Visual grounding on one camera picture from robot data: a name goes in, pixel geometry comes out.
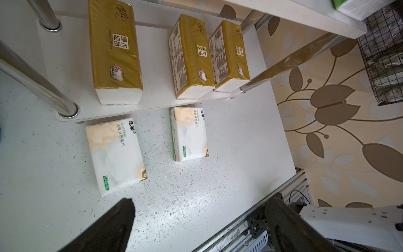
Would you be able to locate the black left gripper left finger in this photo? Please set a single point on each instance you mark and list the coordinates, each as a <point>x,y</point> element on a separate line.
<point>110,233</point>

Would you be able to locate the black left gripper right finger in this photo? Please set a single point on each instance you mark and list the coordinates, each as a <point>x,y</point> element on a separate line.
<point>289,232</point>

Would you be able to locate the white tissue pack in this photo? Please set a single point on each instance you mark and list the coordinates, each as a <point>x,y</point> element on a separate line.
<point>116,155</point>
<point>360,9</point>
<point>189,133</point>

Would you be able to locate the gold tissue pack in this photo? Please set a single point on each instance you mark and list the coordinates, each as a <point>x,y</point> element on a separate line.
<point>228,57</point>
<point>191,59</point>
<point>115,60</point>

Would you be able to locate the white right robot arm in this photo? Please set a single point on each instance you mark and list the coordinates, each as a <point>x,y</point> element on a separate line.
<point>380,227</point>

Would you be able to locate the white two-tier shelf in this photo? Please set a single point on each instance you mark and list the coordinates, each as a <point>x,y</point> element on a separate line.
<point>57,65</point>

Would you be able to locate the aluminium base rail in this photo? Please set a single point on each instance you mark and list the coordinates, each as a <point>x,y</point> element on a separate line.
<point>237,236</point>

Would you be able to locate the black wire basket right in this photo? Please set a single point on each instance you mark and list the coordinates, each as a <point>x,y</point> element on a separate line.
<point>382,51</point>

